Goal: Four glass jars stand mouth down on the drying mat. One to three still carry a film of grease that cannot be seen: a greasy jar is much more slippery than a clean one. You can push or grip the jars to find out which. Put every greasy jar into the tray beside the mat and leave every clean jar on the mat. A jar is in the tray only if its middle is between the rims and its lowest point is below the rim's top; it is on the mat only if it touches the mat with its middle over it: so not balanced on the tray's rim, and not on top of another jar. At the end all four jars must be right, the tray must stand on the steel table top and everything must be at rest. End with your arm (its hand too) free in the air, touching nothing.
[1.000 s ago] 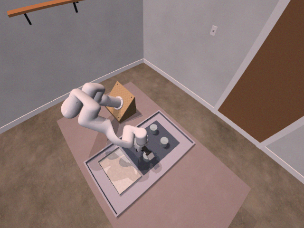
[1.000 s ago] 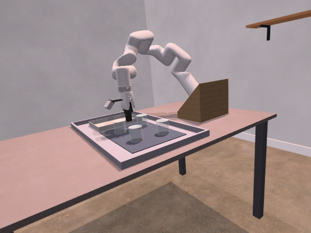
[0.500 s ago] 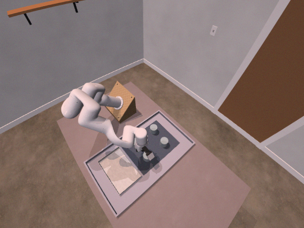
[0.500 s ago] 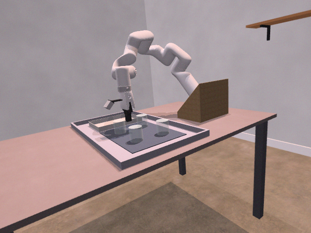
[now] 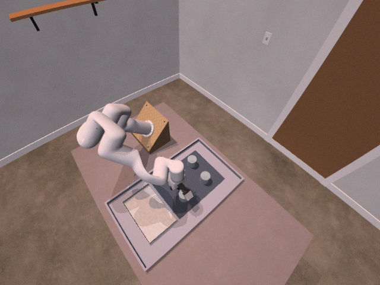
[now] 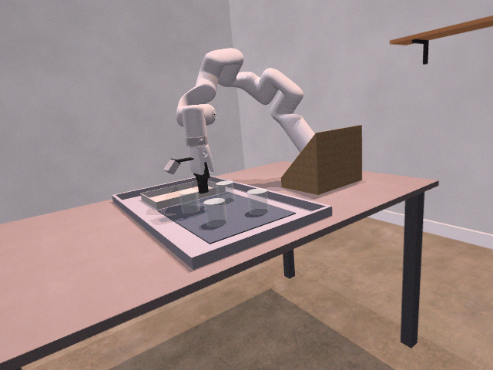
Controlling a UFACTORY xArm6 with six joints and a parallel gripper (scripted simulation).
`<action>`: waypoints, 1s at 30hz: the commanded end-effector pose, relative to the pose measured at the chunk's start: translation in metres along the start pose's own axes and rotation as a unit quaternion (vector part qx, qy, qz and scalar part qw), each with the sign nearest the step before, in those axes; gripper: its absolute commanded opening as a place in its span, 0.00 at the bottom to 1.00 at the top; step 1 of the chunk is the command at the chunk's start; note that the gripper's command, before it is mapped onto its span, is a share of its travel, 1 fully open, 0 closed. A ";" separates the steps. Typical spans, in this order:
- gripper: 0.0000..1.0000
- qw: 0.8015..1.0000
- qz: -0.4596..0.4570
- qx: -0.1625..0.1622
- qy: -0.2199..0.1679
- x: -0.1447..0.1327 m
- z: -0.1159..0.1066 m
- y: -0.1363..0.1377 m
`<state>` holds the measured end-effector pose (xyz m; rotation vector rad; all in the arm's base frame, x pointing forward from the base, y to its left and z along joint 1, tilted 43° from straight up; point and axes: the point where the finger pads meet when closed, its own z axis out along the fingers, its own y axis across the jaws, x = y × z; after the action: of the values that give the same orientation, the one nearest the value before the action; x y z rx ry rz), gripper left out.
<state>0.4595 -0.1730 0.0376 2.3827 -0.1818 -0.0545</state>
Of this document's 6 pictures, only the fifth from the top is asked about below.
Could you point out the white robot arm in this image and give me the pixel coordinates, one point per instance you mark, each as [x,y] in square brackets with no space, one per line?
[114,122]

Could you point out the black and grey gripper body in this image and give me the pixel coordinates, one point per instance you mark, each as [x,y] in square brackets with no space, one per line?
[174,185]

